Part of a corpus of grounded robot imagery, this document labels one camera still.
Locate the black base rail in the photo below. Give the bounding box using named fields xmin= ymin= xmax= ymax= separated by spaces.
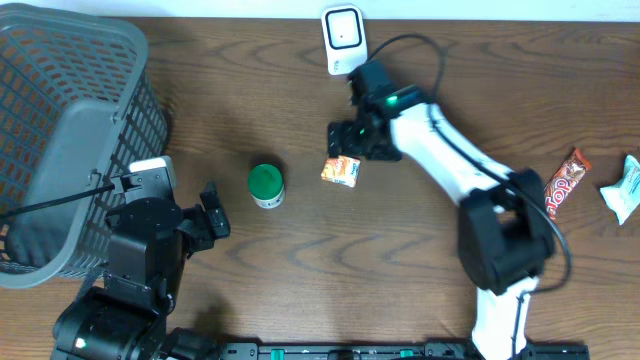
xmin=217 ymin=340 xmax=591 ymax=360

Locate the grey plastic mesh basket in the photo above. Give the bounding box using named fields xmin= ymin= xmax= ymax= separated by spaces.
xmin=1 ymin=3 xmax=169 ymax=289

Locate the green lid white jar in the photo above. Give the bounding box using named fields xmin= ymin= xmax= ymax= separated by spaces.
xmin=248 ymin=164 xmax=286 ymax=209

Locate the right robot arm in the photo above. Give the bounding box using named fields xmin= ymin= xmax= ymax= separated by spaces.
xmin=327 ymin=60 xmax=555 ymax=359

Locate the orange snack packet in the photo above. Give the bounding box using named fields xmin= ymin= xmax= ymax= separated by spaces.
xmin=321 ymin=155 xmax=361 ymax=188

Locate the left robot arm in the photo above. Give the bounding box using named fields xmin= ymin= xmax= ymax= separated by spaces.
xmin=51 ymin=183 xmax=231 ymax=360

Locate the red chocolate bar wrapper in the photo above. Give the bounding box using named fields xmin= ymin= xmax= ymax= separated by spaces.
xmin=544 ymin=148 xmax=592 ymax=221

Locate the camera cable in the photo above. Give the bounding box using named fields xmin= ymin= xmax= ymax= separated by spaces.
xmin=0 ymin=183 xmax=117 ymax=220
xmin=367 ymin=33 xmax=574 ymax=360

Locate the teal white tissue pack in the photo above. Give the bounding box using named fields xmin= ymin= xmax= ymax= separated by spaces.
xmin=599 ymin=155 xmax=639 ymax=225

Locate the left camera cable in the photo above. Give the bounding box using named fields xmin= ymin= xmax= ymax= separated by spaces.
xmin=0 ymin=183 xmax=117 ymax=220

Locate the right camera cable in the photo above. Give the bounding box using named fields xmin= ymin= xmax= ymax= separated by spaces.
xmin=367 ymin=33 xmax=574 ymax=360

